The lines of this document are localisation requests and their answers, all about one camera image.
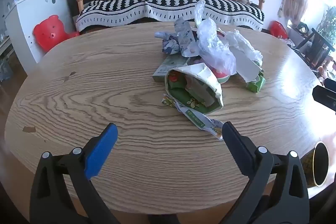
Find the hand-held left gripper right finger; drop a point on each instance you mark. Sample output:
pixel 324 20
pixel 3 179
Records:
pixel 236 146

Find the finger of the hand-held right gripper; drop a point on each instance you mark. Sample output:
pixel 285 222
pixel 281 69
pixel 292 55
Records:
pixel 325 98

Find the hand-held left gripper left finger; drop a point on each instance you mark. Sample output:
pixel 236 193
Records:
pixel 101 153

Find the small green carton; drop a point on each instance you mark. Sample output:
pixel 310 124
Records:
pixel 256 84

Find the black bin with gold rim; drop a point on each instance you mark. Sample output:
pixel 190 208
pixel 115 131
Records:
pixel 320 163

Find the torn white green wrapper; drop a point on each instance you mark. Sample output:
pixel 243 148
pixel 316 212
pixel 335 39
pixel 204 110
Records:
pixel 199 120

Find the dark wooden chair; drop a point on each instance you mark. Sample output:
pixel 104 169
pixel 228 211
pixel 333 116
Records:
pixel 319 48

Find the red green round wrapper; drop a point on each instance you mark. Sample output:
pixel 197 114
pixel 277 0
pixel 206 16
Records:
pixel 220 75

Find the crushed white green carton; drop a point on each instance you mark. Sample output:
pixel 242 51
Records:
pixel 207 77

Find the flat white card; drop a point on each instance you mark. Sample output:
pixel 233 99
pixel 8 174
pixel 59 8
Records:
pixel 245 66

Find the red bag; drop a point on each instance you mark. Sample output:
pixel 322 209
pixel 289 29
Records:
pixel 278 29

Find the crumpled white plastic film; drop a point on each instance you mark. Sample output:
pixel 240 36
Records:
pixel 244 41

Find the flat pale green box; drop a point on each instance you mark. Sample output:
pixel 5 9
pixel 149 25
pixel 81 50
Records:
pixel 164 69

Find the clear plastic bag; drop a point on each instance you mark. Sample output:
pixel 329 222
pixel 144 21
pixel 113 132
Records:
pixel 211 42

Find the crumpled blue white wrapper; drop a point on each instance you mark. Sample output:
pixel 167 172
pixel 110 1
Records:
pixel 169 44

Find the red bear stool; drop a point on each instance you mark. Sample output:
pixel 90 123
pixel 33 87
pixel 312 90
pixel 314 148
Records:
pixel 50 32

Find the black box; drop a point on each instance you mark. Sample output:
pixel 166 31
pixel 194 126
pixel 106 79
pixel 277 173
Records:
pixel 72 0

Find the white cabinet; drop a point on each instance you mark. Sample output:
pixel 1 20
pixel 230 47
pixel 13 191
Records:
pixel 29 13

